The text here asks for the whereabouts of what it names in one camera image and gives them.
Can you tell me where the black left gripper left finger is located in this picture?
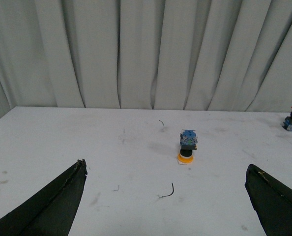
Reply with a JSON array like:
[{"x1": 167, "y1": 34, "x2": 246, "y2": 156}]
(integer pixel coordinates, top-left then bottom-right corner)
[{"x1": 0, "y1": 160, "x2": 88, "y2": 236}]

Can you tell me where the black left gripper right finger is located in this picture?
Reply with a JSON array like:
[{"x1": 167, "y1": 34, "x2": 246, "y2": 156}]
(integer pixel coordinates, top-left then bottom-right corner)
[{"x1": 245, "y1": 164, "x2": 292, "y2": 236}]

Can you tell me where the yellow push button switch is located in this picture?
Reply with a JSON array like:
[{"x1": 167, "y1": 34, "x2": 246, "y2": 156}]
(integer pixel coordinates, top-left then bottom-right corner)
[{"x1": 177, "y1": 129, "x2": 198, "y2": 164}]

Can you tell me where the white pleated curtain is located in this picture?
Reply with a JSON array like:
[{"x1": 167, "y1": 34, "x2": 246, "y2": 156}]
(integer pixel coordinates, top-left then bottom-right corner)
[{"x1": 0, "y1": 0, "x2": 292, "y2": 118}]

